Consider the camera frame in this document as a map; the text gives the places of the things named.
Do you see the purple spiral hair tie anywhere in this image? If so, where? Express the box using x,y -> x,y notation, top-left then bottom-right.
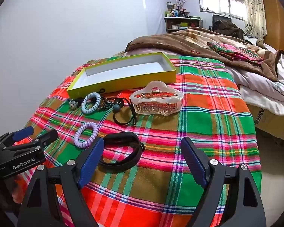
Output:
74,121 -> 99,149

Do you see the light blue spiral hair tie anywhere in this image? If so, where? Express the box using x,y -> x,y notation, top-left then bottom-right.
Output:
81,92 -> 102,115

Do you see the dark beaded bracelet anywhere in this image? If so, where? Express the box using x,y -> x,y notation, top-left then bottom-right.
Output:
97,96 -> 116,112

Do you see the black fitness band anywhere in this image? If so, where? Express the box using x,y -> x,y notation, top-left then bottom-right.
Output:
98,132 -> 145,174

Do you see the black hair tie with beads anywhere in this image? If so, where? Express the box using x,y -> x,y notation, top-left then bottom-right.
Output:
111,97 -> 138,126

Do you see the translucent pink hair claw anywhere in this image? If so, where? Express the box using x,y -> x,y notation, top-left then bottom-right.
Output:
130,80 -> 184,116

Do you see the cardboard box beside bed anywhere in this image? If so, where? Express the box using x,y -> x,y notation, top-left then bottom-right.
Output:
247,104 -> 284,140

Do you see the yellow-green cardboard box tray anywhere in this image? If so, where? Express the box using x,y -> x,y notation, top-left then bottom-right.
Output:
66,52 -> 176,99

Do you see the colourful plaid blanket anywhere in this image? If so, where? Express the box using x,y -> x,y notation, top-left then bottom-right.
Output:
27,56 -> 262,226

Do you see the folded plaid cloth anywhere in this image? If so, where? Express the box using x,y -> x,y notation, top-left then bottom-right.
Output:
207,42 -> 264,65

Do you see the brown fleece blanket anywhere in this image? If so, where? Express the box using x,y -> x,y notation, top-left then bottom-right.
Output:
125,27 -> 284,82

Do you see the wooden shelf with clutter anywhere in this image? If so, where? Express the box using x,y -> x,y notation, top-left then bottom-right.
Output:
164,2 -> 203,33

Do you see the dark jacket on chair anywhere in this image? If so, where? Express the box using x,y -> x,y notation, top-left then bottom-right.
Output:
211,14 -> 244,40

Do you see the patterned curtain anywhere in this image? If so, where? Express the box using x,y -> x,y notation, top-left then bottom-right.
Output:
244,0 -> 267,42

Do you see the wooden wardrobe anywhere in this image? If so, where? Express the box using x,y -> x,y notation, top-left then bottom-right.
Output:
263,0 -> 284,50

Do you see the window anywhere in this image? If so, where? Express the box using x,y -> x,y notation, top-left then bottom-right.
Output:
199,0 -> 247,21

